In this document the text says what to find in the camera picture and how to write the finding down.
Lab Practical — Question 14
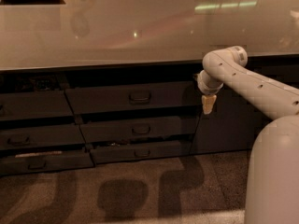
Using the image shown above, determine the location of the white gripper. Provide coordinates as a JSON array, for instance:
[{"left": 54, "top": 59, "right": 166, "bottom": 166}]
[{"left": 193, "top": 70, "right": 223, "bottom": 115}]

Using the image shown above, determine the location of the grey drawer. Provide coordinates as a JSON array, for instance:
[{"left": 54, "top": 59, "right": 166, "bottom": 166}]
[
  {"left": 0, "top": 124, "right": 84, "bottom": 150},
  {"left": 90, "top": 140, "right": 192, "bottom": 164},
  {"left": 80, "top": 116, "right": 197, "bottom": 143},
  {"left": 65, "top": 81, "right": 201, "bottom": 114},
  {"left": 0, "top": 91, "right": 72, "bottom": 121},
  {"left": 0, "top": 150, "right": 93, "bottom": 176}
]

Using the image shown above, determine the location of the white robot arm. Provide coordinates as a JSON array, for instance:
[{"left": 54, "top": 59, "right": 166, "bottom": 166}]
[{"left": 197, "top": 46, "right": 299, "bottom": 224}]

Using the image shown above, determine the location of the grey cabinet door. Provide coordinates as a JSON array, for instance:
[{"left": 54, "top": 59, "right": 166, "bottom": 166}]
[{"left": 191, "top": 57, "right": 299, "bottom": 154}]

